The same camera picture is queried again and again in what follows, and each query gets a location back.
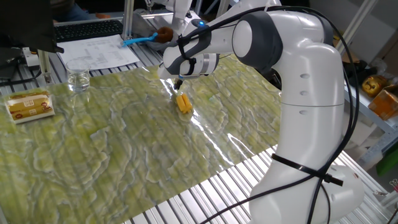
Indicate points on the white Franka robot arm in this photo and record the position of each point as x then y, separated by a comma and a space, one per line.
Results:
311, 109

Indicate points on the orange box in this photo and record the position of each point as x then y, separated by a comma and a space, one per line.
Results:
385, 104

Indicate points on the yellow white snack box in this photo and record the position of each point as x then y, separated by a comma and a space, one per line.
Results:
29, 107

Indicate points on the black computer monitor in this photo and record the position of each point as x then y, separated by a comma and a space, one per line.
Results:
25, 25

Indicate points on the black cloth item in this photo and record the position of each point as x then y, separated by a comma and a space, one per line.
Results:
359, 71

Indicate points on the slanted aluminium strut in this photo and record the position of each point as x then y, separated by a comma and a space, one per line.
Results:
357, 28

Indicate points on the person in blue jeans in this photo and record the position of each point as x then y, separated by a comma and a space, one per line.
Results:
73, 12

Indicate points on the printed white paper sheet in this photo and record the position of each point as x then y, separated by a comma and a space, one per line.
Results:
99, 53

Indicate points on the green marble pattern mat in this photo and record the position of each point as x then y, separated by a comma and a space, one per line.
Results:
124, 140

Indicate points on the short aluminium post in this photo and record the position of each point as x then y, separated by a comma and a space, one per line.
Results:
45, 67

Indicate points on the white metal shelf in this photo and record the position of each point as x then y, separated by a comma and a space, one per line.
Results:
373, 121

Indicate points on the golden yellow toy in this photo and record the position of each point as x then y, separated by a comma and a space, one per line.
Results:
373, 85

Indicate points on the green bin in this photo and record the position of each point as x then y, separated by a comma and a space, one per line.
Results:
388, 163

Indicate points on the clear glass beaker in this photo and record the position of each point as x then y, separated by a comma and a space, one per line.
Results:
78, 77

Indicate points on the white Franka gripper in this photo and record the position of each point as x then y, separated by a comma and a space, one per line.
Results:
164, 74

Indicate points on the small orange object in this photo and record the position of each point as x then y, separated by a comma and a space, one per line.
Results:
103, 15

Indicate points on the small white box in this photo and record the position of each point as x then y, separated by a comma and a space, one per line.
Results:
31, 57

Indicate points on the tall aluminium post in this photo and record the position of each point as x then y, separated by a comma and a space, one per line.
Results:
128, 18

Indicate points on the black computer keyboard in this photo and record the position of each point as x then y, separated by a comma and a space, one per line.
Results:
88, 30

